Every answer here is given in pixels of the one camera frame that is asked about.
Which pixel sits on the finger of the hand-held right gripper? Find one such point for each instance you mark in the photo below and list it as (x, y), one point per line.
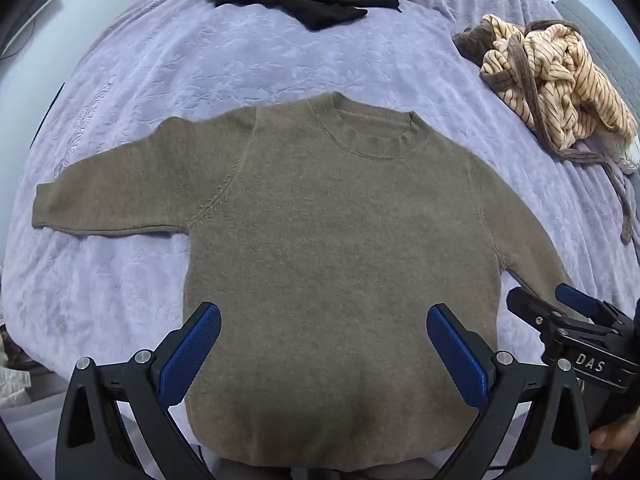
(530, 310)
(575, 297)

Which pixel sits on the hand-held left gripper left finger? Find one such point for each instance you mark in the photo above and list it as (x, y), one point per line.
(192, 350)

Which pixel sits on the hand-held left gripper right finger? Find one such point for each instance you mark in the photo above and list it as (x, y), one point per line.
(457, 355)

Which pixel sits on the olive brown knit sweater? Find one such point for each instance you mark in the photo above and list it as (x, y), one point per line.
(320, 260)

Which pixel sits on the person's right hand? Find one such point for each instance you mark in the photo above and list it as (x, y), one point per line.
(619, 441)

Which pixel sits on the crumpled white cloth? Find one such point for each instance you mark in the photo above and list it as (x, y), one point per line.
(17, 385)

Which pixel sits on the cream striped brown-trimmed robe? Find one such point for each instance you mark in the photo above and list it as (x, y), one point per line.
(555, 85)

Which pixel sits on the grey quilted mattress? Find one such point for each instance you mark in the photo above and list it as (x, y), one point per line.
(605, 45)

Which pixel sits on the lavender embossed fleece blanket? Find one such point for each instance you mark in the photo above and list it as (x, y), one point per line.
(175, 70)

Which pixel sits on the white furniture panel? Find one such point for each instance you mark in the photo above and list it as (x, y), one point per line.
(27, 15)

